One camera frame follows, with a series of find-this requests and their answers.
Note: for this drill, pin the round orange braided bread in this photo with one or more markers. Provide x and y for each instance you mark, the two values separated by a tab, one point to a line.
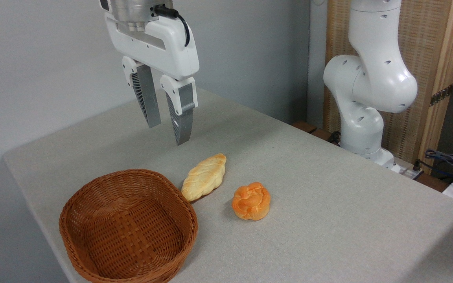
251	201

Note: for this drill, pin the long pale braided bread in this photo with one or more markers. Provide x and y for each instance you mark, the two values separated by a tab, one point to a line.
205	177

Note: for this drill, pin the brown wooden ledge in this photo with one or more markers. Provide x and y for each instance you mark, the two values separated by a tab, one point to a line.
309	128

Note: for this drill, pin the metal screen hinge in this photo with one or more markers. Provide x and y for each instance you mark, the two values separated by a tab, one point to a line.
441	94

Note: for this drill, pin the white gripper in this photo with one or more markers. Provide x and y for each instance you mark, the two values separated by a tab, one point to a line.
163	47

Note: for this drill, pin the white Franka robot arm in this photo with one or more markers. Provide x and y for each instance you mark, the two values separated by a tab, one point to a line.
372	82

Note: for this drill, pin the brown woven wicker basket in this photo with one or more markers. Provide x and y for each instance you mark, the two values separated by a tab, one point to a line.
128	232

